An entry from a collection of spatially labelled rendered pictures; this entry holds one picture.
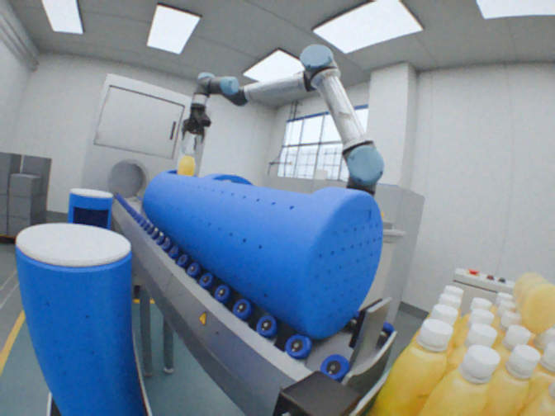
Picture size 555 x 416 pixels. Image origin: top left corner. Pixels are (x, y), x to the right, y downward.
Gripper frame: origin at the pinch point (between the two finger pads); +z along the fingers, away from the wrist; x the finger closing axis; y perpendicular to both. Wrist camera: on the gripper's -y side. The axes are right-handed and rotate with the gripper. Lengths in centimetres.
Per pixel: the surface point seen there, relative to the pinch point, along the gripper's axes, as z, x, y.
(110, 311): 38, 34, -51
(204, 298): 39, 11, -47
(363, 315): 27, 4, -83
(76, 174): 38, 62, 451
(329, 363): 34, 10, -82
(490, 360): 22, 16, -102
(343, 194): 9, 6, -75
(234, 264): 25, 13, -61
